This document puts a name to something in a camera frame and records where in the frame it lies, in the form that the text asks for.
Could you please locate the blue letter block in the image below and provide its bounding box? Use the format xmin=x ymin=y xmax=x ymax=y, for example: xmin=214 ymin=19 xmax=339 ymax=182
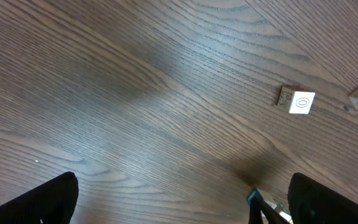
xmin=246 ymin=188 xmax=293 ymax=224

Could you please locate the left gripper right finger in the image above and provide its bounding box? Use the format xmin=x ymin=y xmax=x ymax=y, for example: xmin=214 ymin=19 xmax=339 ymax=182
xmin=248 ymin=172 xmax=358 ymax=224

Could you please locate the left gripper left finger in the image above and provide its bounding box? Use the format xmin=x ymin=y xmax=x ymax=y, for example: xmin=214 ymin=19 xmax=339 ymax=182
xmin=0 ymin=172 xmax=79 ymax=224

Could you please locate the white block green pattern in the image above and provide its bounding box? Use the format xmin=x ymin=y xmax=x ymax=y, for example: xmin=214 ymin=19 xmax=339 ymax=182
xmin=277 ymin=86 xmax=316 ymax=114

